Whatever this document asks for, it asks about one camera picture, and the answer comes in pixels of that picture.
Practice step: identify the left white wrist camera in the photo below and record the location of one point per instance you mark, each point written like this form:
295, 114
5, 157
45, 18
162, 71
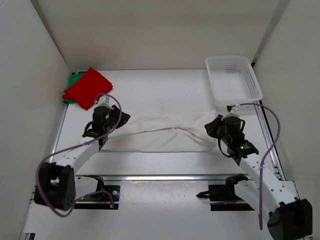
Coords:
103, 101

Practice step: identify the white t shirt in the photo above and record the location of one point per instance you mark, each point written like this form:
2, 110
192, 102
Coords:
163, 133

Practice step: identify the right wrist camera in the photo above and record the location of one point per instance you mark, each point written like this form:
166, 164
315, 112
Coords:
233, 111

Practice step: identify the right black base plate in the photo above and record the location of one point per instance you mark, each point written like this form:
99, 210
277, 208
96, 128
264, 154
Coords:
222, 201

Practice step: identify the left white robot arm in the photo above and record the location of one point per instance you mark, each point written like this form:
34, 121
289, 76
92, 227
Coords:
57, 185

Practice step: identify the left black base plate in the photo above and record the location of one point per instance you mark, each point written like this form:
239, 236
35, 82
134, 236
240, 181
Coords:
107, 199

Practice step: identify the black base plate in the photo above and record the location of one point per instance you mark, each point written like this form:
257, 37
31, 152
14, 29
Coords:
222, 201
107, 199

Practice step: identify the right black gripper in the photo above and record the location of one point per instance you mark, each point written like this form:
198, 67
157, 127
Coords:
211, 129

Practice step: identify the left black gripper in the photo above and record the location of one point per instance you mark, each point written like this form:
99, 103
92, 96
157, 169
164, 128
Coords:
123, 120

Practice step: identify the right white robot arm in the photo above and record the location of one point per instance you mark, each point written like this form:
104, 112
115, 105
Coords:
287, 217

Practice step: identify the green t shirt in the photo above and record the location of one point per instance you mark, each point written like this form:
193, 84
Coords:
67, 99

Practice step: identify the red t shirt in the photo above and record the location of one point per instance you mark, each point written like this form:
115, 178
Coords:
85, 90

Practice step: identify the white plastic basket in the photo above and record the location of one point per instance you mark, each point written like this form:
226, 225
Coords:
232, 80

